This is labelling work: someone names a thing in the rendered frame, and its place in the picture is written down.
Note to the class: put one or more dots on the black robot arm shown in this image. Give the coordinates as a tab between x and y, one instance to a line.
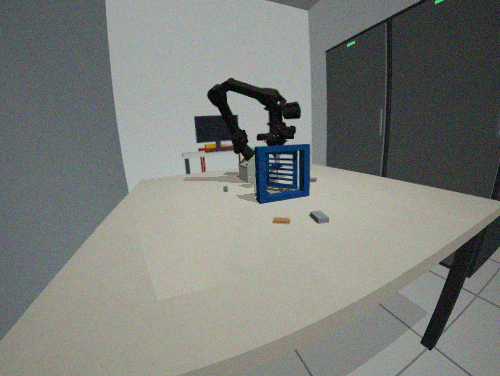
269	97

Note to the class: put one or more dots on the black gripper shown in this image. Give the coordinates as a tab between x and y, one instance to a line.
272	140

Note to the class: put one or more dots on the small tan flat bar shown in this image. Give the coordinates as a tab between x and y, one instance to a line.
281	220

